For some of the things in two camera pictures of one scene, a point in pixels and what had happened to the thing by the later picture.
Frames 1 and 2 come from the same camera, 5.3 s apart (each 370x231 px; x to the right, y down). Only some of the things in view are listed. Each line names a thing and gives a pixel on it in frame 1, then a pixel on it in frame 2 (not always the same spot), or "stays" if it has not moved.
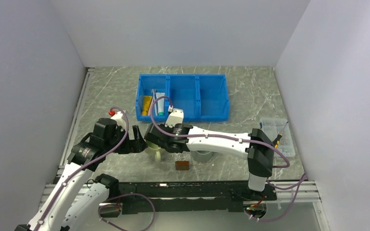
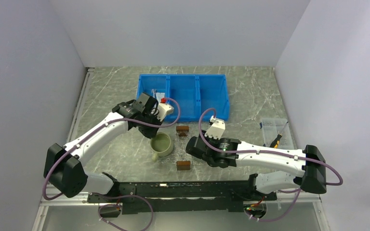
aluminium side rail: x=71 y=134 stays
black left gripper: x=136 y=145 -> x=150 y=133
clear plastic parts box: x=272 y=127 stays
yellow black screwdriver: x=276 y=141 stays
